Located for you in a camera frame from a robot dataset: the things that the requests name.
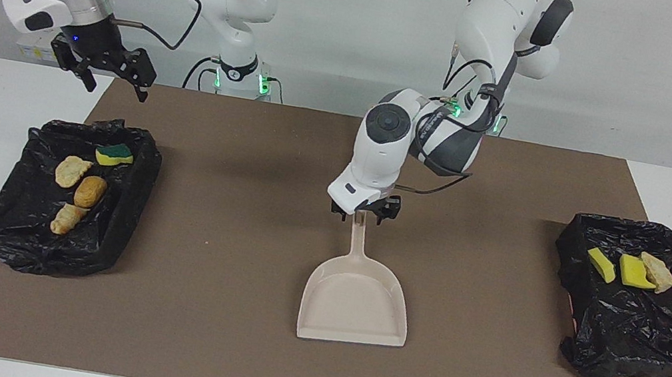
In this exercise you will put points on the brown table mat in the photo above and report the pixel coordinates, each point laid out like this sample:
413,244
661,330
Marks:
280,368

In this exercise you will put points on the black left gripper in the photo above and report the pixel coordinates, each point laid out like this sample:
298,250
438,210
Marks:
373,206

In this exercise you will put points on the brown fried nugget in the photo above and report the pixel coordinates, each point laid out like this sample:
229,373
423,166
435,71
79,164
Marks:
90,191

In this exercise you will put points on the black bag lined trash bin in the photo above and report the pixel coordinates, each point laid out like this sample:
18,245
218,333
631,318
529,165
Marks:
644,332
15,212

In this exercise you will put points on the green yellow sponge piece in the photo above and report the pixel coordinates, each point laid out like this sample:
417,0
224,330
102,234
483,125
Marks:
114,155
601,265

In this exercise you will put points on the pale yellow bread chunk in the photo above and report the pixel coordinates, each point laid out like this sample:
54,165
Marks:
660,272

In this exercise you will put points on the beige plastic dustpan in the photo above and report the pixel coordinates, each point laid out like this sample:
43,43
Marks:
355,299

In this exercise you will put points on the light toasted bread chunk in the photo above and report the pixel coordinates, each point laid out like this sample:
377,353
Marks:
71,171

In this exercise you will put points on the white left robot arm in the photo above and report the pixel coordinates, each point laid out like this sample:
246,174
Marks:
383,149

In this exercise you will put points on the striped croissant piece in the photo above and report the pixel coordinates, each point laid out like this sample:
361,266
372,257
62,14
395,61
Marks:
66,220

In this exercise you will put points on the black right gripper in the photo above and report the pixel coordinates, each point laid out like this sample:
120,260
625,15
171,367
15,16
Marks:
99,43

